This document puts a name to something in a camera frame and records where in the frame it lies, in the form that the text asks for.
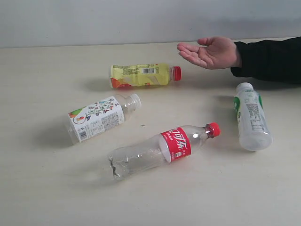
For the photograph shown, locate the person's open bare hand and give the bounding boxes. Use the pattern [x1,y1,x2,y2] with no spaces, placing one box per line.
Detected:
[177,36,242,70]

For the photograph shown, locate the yellow juice bottle red cap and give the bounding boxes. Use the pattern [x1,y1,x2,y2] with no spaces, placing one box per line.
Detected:
[109,64,182,89]

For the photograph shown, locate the clear cola bottle red label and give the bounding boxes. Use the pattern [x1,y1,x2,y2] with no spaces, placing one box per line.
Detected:
[108,122,221,180]

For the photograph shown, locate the clear bottle floral white label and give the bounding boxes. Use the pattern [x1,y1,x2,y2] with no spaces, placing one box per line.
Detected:
[66,94,142,144]

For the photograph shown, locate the black sleeved forearm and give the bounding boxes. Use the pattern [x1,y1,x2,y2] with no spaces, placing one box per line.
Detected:
[230,37,301,85]

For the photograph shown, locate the white bottle green label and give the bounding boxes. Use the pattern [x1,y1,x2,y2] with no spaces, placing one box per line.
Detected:
[234,82,273,151]

